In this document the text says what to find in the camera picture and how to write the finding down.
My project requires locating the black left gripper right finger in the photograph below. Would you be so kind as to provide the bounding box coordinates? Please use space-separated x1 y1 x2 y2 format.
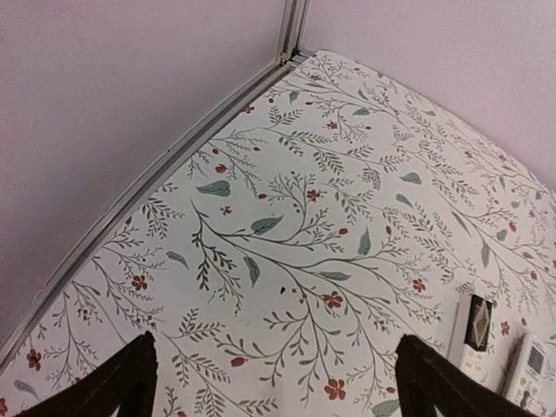
395 334 531 417

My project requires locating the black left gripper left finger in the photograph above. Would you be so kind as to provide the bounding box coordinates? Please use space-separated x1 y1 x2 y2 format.
20 331 157 417

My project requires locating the small white remote control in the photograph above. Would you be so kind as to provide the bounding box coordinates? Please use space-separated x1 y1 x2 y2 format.
505 333 549 412

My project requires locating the floral patterned table mat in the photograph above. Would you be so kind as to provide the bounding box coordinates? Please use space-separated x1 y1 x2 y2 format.
1 51 555 416

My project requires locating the aluminium left table edge rail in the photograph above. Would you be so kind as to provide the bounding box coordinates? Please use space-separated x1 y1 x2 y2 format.
1 54 308 370

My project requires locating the left aluminium corner post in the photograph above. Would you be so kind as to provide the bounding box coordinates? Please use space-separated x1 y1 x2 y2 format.
276 0 309 65

